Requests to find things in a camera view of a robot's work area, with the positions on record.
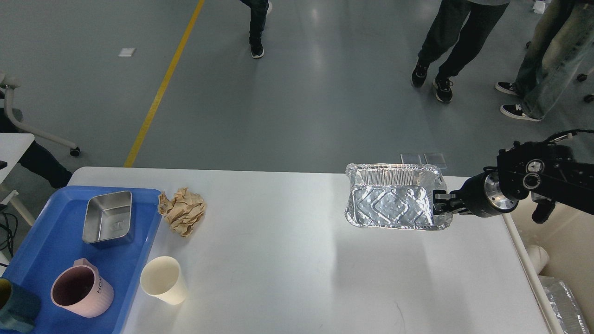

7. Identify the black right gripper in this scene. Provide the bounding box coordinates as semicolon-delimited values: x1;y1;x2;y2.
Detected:
433;171;518;218

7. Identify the aluminium foil tray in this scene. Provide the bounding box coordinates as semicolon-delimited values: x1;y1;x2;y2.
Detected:
344;163;453;231

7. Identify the brown paper ball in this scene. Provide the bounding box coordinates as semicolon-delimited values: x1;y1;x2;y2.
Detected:
158;187;207;238

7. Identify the cream paper cup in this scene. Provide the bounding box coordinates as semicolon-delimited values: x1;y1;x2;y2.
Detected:
140;256;187;306

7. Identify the stainless steel rectangular tray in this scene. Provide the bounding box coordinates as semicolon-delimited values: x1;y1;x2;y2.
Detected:
81;191;134;249

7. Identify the pink plastic mug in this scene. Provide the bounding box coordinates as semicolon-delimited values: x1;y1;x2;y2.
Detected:
50;258;115;318

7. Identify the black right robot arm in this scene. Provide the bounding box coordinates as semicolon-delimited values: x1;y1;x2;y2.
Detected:
432;128;594;224

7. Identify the white plastic bin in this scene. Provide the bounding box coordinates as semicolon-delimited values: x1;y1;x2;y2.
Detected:
502;199;594;334

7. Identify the foil tray in bin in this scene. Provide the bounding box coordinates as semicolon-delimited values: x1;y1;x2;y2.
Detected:
539;276;590;334

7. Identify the person in light jeans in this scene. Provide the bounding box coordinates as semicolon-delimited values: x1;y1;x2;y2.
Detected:
496;0;594;122

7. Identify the person in dark jeans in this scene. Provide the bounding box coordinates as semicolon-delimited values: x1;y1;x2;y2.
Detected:
411;0;510;103

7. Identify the person in black trousers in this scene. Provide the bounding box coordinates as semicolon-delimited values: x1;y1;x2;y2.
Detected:
240;0;273;59

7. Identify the blue plastic tray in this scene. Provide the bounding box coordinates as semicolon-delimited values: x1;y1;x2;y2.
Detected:
3;186;161;334

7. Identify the seated person leg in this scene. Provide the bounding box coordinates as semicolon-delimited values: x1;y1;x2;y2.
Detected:
0;90;73;188

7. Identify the white side table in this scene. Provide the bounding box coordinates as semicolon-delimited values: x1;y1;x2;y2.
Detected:
0;133;35;226

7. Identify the teal cup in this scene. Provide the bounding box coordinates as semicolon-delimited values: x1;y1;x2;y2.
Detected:
0;277;42;334

